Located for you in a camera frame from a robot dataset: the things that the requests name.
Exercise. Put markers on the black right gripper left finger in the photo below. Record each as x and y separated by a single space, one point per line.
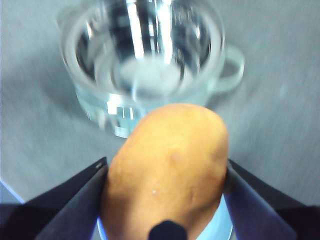
62 207

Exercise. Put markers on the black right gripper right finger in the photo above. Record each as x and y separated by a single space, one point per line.
262 207

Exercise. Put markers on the brown potato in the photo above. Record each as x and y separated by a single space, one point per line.
170 162

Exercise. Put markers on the blue round plate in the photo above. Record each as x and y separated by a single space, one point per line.
220 220

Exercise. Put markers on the pale green electric steamer pot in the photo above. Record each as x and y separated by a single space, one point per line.
100 117

